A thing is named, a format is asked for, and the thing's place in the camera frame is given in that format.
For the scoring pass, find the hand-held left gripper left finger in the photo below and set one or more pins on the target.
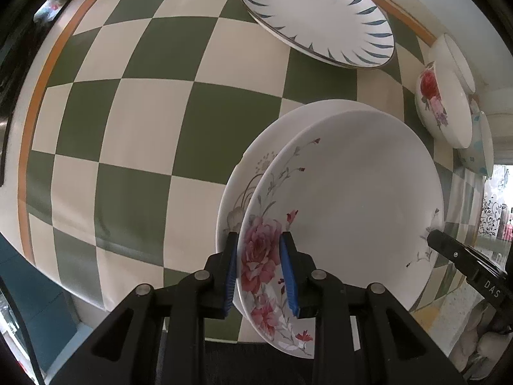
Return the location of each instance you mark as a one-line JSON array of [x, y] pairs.
[[230, 272]]

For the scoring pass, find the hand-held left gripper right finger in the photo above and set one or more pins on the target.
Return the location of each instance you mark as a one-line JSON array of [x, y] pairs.
[[289, 276]]

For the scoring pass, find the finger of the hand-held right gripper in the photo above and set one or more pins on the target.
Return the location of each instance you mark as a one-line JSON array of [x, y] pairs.
[[469, 260]]

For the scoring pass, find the white plate with grey flowers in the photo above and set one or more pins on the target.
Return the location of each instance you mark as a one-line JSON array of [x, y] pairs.
[[240, 192]]

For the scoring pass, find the white plate with pink roses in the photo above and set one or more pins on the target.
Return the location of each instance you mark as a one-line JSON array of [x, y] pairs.
[[352, 208]]

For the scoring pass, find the white plate with blue leaves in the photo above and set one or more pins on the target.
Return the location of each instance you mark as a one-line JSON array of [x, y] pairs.
[[316, 8]]

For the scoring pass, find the floral patterned curtain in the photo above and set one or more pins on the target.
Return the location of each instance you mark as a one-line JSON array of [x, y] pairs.
[[495, 208]]

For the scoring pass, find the white rounded objects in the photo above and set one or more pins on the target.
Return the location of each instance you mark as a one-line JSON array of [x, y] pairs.
[[481, 349]]

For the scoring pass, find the light blue dotted bowl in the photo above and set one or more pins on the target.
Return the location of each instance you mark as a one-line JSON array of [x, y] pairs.
[[479, 144]]

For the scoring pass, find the white bowl with rose print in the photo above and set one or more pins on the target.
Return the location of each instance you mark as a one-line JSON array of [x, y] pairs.
[[445, 104]]

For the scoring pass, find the green and cream checkered mat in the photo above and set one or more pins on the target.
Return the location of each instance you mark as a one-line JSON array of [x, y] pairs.
[[132, 128]]

